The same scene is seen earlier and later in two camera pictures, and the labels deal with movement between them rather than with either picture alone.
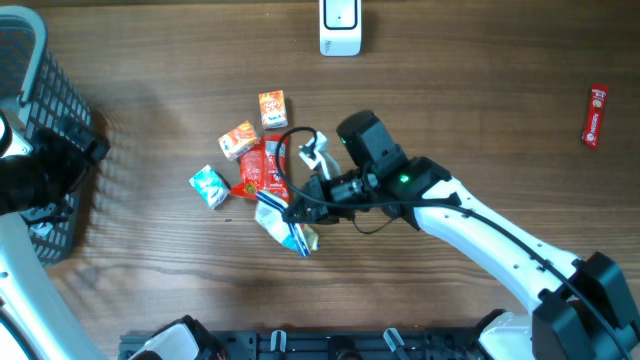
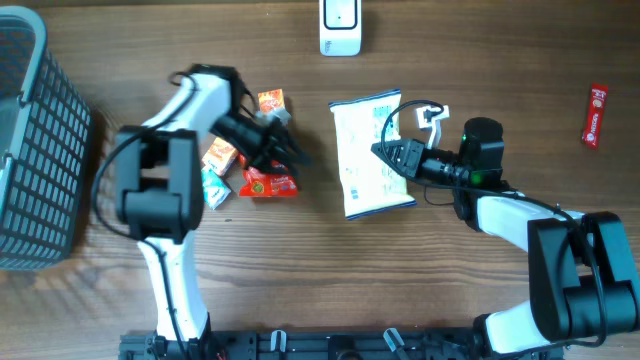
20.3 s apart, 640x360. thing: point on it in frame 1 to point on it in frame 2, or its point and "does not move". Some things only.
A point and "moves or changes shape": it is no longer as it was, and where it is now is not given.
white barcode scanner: (340, 27) does not move
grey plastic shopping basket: (35, 89) does not move
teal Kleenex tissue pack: (211, 186) does not move
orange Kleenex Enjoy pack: (273, 110) does not move
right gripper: (318, 212) to (412, 158)
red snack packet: (265, 169) does not move
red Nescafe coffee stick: (595, 115) does not move
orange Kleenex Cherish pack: (239, 140) moves or changes shape
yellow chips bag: (299, 238) moves or changes shape
